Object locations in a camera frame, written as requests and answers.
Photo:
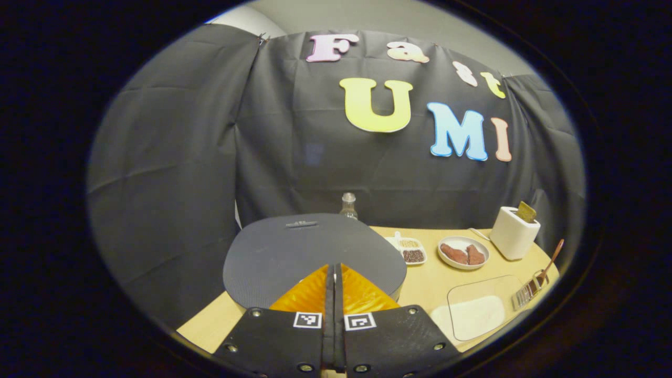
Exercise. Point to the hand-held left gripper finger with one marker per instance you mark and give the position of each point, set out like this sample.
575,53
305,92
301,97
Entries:
339,315
329,315

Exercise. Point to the grey silver rice cooker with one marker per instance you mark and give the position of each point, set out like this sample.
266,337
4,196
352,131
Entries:
294,252

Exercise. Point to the brown wooden spoon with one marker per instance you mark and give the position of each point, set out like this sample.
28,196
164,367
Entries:
551,260

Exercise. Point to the white divided bean dish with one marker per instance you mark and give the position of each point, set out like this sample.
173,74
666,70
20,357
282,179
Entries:
412,254

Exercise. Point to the small clear glass bottle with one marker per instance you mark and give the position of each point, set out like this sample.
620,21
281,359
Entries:
348,207

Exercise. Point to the red meat piece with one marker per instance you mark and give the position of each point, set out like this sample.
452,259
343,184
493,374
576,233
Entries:
475,255
454,254

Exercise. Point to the white round plate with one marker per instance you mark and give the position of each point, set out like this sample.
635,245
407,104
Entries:
462,241

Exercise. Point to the clear glass tray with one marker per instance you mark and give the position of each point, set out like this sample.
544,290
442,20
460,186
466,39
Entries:
485,289

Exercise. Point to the white toaster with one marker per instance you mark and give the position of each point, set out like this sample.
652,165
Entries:
512,236

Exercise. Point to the brown toast slice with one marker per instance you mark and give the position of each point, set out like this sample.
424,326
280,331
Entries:
526,212

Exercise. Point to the black backdrop cloth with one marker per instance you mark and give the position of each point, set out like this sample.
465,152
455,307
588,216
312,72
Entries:
173,157

